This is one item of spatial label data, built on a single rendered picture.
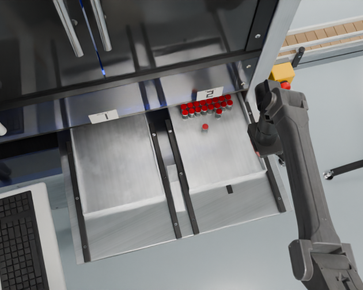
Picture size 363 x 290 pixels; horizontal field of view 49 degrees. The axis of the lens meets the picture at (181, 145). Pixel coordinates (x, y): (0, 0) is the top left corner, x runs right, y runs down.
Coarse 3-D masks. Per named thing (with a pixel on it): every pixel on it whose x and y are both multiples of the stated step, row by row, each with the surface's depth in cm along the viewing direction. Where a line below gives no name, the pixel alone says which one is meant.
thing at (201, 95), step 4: (216, 88) 123; (220, 88) 124; (200, 92) 123; (204, 92) 123; (216, 92) 125; (220, 92) 126; (200, 96) 125; (204, 96) 126; (208, 96) 127; (216, 96) 128; (196, 100) 127
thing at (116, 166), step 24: (120, 120) 137; (144, 120) 137; (72, 144) 130; (96, 144) 134; (120, 144) 134; (144, 144) 134; (96, 168) 131; (120, 168) 131; (144, 168) 131; (96, 192) 128; (120, 192) 128; (144, 192) 128
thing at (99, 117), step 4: (104, 112) 119; (108, 112) 120; (112, 112) 121; (116, 112) 121; (92, 116) 120; (96, 116) 120; (100, 116) 121; (104, 116) 122; (108, 116) 122; (112, 116) 123; (116, 116) 124; (92, 120) 122; (96, 120) 123; (100, 120) 124; (104, 120) 124
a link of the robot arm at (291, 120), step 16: (288, 96) 88; (304, 96) 89; (272, 112) 90; (288, 112) 85; (304, 112) 86; (288, 128) 84; (304, 128) 84; (288, 144) 83; (304, 144) 81; (288, 160) 82; (304, 160) 79; (288, 176) 82; (304, 176) 77; (304, 192) 75; (320, 192) 76; (304, 208) 75; (320, 208) 74; (304, 224) 74; (320, 224) 72; (304, 240) 70; (320, 240) 70; (336, 240) 71; (304, 256) 68; (352, 256) 71; (304, 272) 67
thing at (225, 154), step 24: (240, 96) 138; (192, 120) 137; (216, 120) 137; (240, 120) 137; (192, 144) 134; (216, 144) 134; (240, 144) 134; (192, 168) 131; (216, 168) 131; (240, 168) 131; (264, 168) 129
